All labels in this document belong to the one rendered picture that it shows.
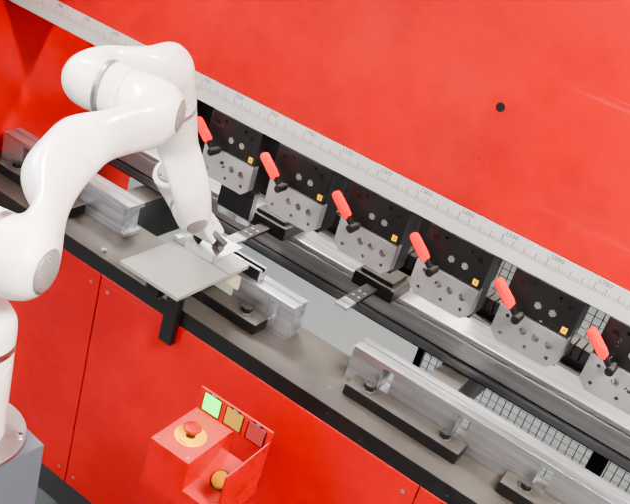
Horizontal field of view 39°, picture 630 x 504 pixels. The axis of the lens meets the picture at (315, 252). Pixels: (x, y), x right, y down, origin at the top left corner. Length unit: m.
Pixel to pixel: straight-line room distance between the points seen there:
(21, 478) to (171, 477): 0.46
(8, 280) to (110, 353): 1.15
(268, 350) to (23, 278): 0.95
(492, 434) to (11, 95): 1.65
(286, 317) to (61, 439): 0.88
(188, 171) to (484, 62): 0.63
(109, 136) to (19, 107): 1.32
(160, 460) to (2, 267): 0.80
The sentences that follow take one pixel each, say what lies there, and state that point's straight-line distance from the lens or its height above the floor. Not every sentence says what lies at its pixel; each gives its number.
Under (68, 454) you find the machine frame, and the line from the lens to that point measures 2.75.
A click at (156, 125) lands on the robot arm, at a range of 1.52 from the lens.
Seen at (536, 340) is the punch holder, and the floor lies 1.21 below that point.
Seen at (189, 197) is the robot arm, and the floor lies 1.26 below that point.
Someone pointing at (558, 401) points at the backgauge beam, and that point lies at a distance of 2.22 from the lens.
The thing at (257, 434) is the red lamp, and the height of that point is 0.81.
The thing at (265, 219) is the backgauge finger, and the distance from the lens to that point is 2.39.
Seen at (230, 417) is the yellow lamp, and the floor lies 0.81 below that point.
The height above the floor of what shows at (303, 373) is 0.87.
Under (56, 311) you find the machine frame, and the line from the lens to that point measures 2.55.
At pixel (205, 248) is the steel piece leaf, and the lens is 2.22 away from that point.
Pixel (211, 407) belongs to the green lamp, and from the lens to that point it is 2.04.
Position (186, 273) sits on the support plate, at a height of 1.00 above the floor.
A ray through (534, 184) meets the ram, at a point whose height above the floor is 1.51.
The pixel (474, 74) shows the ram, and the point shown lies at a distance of 1.78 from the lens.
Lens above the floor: 2.08
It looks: 27 degrees down
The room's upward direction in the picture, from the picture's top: 17 degrees clockwise
